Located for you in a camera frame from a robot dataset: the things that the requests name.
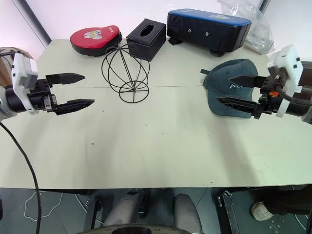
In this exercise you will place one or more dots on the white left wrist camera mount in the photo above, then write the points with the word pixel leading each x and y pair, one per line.
pixel 20 70

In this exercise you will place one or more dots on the black leather tissue box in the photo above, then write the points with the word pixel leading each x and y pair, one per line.
pixel 143 42

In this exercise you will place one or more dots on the dark trouser leg of bystander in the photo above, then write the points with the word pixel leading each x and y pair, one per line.
pixel 287 200

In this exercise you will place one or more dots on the red and black focus pad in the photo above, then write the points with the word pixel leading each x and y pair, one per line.
pixel 93 39

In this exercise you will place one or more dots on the black metal table bracket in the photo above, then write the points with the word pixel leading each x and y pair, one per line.
pixel 229 212
pixel 93 212

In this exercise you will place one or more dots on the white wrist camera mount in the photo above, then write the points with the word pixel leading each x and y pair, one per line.
pixel 20 70
pixel 290 56

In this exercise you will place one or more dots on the blue and black padded case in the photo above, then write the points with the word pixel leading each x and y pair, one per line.
pixel 207 29

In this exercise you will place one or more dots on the white sneaker of bystander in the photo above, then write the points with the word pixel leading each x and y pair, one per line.
pixel 262 211

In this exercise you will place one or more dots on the grey robot right leg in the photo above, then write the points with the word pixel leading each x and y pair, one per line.
pixel 186 212

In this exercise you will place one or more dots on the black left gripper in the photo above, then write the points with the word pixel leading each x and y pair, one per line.
pixel 40 97

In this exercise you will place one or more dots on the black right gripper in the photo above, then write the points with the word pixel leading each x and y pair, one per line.
pixel 267 106

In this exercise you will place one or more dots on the grey robot leg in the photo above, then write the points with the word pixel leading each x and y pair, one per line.
pixel 186 212
pixel 124 207

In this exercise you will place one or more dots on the teal denim baseball cap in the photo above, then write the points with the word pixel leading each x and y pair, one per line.
pixel 226 73

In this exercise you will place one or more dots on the grey robot left leg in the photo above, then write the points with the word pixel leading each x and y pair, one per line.
pixel 124 207

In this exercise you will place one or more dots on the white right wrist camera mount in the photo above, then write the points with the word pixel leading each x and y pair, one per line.
pixel 290 56

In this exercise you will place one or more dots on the dark rounded robot waist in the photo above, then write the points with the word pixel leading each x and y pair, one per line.
pixel 134 229

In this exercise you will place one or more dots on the clear plastic bag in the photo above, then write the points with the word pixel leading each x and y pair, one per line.
pixel 260 31

